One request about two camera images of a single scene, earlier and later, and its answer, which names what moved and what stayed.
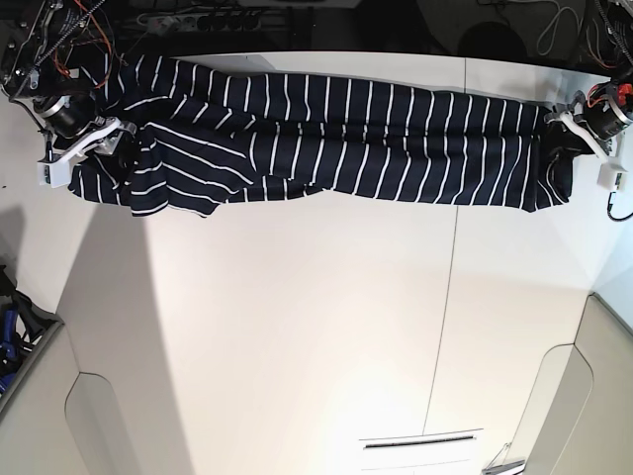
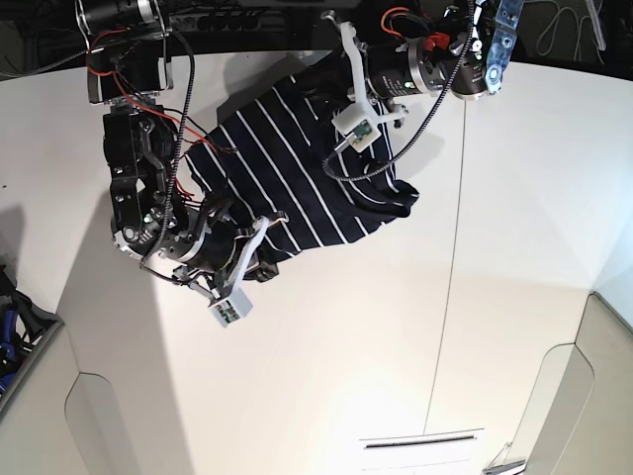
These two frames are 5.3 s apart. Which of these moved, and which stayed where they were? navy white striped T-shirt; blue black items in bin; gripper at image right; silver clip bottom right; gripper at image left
Moved: gripper at image right; gripper at image left; navy white striped T-shirt
Stayed: silver clip bottom right; blue black items in bin
